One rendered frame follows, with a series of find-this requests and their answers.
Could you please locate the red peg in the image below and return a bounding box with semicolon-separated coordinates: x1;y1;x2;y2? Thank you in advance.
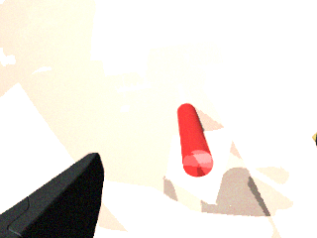
178;104;214;179

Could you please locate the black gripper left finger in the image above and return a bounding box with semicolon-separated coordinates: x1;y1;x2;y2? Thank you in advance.
0;152;106;238

